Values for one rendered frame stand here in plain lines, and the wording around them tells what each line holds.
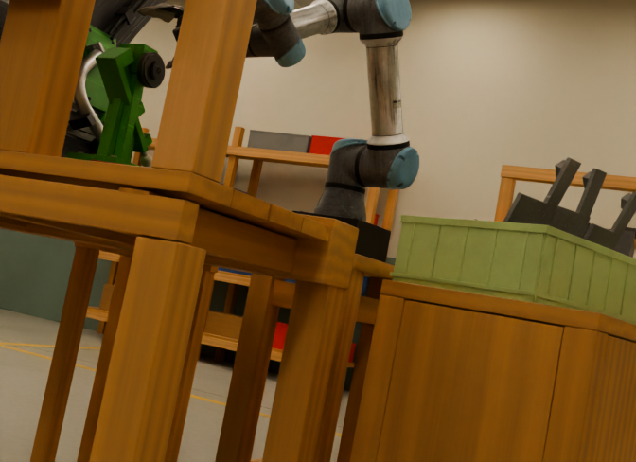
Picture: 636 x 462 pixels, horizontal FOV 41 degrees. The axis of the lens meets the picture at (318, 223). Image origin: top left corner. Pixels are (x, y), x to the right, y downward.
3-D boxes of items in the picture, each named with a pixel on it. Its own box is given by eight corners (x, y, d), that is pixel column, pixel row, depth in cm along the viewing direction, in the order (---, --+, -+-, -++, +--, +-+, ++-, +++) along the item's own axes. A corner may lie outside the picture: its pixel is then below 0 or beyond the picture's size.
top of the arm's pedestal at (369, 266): (309, 267, 261) (312, 255, 261) (404, 283, 245) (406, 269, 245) (253, 252, 234) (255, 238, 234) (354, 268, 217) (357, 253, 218)
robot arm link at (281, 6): (293, 22, 187) (277, -11, 182) (249, 35, 191) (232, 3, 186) (299, 4, 192) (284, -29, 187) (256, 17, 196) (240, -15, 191)
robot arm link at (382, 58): (379, 182, 244) (366, -14, 230) (424, 186, 235) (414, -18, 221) (355, 191, 235) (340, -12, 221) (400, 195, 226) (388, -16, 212)
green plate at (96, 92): (90, 122, 217) (91, 45, 221) (116, 116, 213) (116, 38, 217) (58, 109, 207) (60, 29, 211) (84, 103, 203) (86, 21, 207)
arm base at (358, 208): (332, 222, 251) (338, 189, 252) (375, 227, 242) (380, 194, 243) (302, 213, 239) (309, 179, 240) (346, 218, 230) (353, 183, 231)
